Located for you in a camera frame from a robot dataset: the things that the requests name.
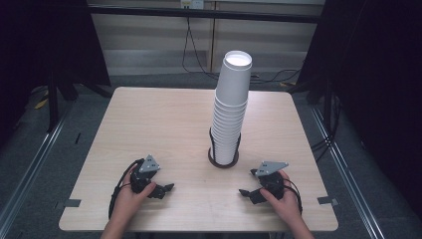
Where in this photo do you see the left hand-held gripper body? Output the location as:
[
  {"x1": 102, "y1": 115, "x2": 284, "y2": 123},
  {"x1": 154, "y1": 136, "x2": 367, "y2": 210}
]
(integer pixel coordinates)
[{"x1": 129, "y1": 154, "x2": 162, "y2": 195}]

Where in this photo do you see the black horizontal bar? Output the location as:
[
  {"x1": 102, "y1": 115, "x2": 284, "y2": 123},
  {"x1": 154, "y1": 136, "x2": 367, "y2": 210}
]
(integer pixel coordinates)
[{"x1": 87, "y1": 4, "x2": 321, "y2": 24}]

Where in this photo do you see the black stand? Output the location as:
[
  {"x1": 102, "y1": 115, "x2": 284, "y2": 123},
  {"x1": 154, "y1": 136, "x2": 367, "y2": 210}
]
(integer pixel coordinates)
[{"x1": 46, "y1": 64, "x2": 62, "y2": 133}]

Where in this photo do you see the bundle of black cables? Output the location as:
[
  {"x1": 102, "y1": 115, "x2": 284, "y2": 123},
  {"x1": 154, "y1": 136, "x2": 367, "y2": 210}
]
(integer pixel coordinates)
[{"x1": 311, "y1": 94, "x2": 343, "y2": 163}]

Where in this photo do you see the black cup holder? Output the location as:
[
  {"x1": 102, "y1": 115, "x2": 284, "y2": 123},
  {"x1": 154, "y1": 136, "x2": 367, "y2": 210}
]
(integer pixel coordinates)
[{"x1": 207, "y1": 127, "x2": 241, "y2": 169}]

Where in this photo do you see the stack of white paper cups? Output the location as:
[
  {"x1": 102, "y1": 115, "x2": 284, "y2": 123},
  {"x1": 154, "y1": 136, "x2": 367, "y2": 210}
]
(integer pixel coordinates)
[{"x1": 209, "y1": 91, "x2": 249, "y2": 166}]

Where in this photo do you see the yellow object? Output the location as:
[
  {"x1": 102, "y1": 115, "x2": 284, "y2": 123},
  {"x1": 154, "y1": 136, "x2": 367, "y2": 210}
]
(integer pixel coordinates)
[{"x1": 33, "y1": 90, "x2": 50, "y2": 111}]

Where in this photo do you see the person's right hand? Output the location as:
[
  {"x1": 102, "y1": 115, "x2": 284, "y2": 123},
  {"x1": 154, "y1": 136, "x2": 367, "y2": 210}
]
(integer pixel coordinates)
[{"x1": 259, "y1": 169, "x2": 303, "y2": 227}]

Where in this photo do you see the dark curtain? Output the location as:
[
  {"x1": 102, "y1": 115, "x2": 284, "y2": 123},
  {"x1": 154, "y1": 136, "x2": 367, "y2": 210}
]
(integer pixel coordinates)
[
  {"x1": 296, "y1": 0, "x2": 422, "y2": 218},
  {"x1": 0, "y1": 0, "x2": 112, "y2": 147}
]

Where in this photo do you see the grey tape piece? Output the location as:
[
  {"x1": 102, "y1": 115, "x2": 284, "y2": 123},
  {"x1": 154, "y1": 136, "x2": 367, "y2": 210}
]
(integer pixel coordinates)
[
  {"x1": 316, "y1": 195, "x2": 339, "y2": 206},
  {"x1": 64, "y1": 198, "x2": 83, "y2": 209}
]

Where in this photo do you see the person's left hand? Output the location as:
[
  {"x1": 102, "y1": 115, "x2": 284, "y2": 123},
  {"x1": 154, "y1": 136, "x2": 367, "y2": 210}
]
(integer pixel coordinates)
[{"x1": 110, "y1": 164, "x2": 157, "y2": 223}]

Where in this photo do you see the black hanging cable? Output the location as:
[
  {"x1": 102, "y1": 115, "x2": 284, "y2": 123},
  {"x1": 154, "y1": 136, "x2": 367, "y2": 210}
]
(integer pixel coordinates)
[{"x1": 181, "y1": 16, "x2": 221, "y2": 82}]

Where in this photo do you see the metal floor rail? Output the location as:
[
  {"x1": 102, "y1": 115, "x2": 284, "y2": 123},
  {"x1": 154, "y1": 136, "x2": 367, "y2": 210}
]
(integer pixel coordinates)
[
  {"x1": 0, "y1": 111, "x2": 69, "y2": 233},
  {"x1": 310, "y1": 105, "x2": 386, "y2": 239}
]

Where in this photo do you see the black floor cable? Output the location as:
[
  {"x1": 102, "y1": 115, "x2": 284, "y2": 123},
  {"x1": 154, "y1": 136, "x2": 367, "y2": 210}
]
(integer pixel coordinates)
[{"x1": 248, "y1": 68, "x2": 303, "y2": 85}]

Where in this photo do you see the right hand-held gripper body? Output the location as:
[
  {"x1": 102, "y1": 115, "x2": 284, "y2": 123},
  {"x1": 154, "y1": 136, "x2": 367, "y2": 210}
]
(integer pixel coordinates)
[{"x1": 249, "y1": 160, "x2": 290, "y2": 200}]

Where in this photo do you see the white wall socket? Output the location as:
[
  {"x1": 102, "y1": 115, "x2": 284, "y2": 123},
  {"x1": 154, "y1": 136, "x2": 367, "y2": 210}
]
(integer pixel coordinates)
[{"x1": 179, "y1": 0, "x2": 205, "y2": 10}]

